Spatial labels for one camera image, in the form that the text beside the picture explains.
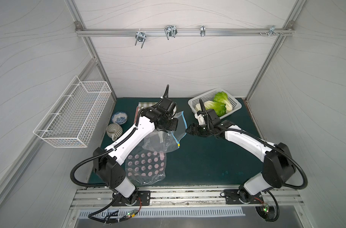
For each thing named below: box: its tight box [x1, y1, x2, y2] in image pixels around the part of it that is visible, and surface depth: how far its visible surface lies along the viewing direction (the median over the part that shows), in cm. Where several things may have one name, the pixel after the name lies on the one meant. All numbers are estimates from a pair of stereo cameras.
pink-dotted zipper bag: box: [124, 149, 167, 186], surface depth 86 cm
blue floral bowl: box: [111, 111, 128, 125], surface depth 106 cm
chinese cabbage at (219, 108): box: [203, 100, 227, 117], surface depth 106 cm
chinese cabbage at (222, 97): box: [213, 91, 233, 114], surface depth 113 cm
